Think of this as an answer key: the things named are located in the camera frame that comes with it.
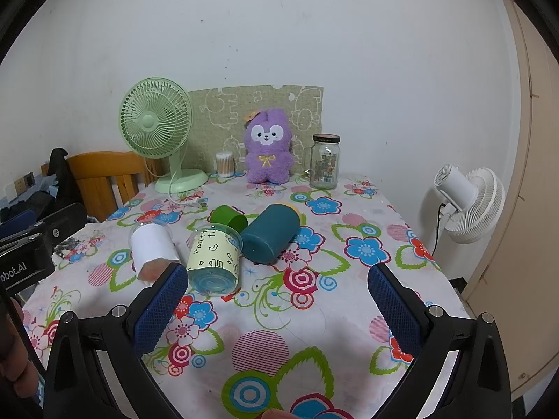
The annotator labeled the wooden chair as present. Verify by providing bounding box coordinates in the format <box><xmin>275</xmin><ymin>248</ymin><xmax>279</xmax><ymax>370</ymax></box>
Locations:
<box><xmin>66</xmin><ymin>150</ymin><xmax>163</xmax><ymax>222</ymax></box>

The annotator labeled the dark clothes pile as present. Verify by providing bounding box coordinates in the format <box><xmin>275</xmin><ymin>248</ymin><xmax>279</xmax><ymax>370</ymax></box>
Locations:
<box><xmin>0</xmin><ymin>175</ymin><xmax>59</xmax><ymax>230</ymax></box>

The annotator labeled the white fan cable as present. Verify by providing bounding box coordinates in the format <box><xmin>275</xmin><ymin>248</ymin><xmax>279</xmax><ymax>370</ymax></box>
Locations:
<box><xmin>169</xmin><ymin>170</ymin><xmax>209</xmax><ymax>211</ymax></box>

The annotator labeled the floral tablecloth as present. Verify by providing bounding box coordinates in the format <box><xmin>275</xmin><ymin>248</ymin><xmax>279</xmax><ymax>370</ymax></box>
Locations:
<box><xmin>20</xmin><ymin>172</ymin><xmax>470</xmax><ymax>419</ymax></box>

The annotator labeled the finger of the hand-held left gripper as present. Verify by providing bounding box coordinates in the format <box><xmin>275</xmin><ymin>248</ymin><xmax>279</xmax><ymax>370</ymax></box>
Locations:
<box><xmin>27</xmin><ymin>203</ymin><xmax>88</xmax><ymax>251</ymax></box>

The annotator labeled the clear cup with white sleeve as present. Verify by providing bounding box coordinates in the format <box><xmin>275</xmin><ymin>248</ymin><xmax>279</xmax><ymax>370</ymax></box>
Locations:
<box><xmin>128</xmin><ymin>222</ymin><xmax>181</xmax><ymax>282</ymax></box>

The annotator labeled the cotton swab container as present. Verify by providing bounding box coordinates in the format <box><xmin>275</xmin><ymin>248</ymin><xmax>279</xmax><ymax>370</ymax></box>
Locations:
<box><xmin>215</xmin><ymin>151</ymin><xmax>237</xmax><ymax>178</ymax></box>

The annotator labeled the black fan cable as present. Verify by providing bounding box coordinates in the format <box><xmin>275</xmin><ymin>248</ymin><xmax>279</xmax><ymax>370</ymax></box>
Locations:
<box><xmin>430</xmin><ymin>201</ymin><xmax>447</xmax><ymax>257</ymax></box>

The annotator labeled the purple plush toy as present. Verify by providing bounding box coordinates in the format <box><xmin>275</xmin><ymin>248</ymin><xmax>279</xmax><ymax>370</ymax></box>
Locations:
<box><xmin>243</xmin><ymin>108</ymin><xmax>296</xmax><ymax>185</ymax></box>

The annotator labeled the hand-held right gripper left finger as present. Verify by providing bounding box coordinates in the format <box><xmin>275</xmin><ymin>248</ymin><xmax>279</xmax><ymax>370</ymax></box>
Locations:
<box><xmin>42</xmin><ymin>263</ymin><xmax>193</xmax><ymax>419</ymax></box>

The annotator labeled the white standing fan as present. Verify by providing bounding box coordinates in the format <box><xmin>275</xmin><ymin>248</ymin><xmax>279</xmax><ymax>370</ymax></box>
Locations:
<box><xmin>434</xmin><ymin>163</ymin><xmax>506</xmax><ymax>245</ymax></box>

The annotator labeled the green printed mat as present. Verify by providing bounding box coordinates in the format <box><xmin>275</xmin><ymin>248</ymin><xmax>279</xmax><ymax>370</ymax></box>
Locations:
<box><xmin>188</xmin><ymin>86</ymin><xmax>325</xmax><ymax>176</ymax></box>

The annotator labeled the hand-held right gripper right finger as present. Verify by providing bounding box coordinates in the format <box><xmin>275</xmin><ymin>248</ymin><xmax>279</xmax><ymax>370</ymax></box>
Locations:
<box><xmin>367</xmin><ymin>263</ymin><xmax>514</xmax><ymax>419</ymax></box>

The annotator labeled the glass jar with black lid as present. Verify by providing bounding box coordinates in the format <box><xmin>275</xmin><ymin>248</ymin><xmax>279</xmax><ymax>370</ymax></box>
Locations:
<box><xmin>309</xmin><ymin>133</ymin><xmax>341</xmax><ymax>190</ymax></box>

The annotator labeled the person's left hand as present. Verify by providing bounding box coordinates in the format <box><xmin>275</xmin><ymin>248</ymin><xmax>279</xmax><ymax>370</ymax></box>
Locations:
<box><xmin>0</xmin><ymin>299</ymin><xmax>42</xmax><ymax>398</ymax></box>

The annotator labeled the green desk fan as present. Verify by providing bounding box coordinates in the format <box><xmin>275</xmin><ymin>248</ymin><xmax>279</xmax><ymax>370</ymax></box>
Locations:
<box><xmin>119</xmin><ymin>77</ymin><xmax>209</xmax><ymax>194</ymax></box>

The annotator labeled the clear cup with yellow sleeve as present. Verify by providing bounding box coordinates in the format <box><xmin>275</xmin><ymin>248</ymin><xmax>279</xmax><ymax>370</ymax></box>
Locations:
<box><xmin>186</xmin><ymin>223</ymin><xmax>244</xmax><ymax>297</ymax></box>

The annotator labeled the small green cup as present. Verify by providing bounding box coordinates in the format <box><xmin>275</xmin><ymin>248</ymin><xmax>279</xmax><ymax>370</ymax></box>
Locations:
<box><xmin>210</xmin><ymin>205</ymin><xmax>248</xmax><ymax>233</ymax></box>

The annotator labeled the dark teal cup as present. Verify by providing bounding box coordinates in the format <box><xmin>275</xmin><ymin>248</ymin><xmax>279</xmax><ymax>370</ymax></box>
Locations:
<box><xmin>240</xmin><ymin>203</ymin><xmax>302</xmax><ymax>266</ymax></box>

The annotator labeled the black garment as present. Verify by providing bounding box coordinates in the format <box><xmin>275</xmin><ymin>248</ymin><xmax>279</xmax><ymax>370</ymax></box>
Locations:
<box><xmin>44</xmin><ymin>147</ymin><xmax>89</xmax><ymax>223</ymax></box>

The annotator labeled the beige door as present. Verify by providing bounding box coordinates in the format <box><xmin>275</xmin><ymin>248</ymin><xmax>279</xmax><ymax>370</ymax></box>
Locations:
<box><xmin>463</xmin><ymin>0</ymin><xmax>559</xmax><ymax>402</ymax></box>

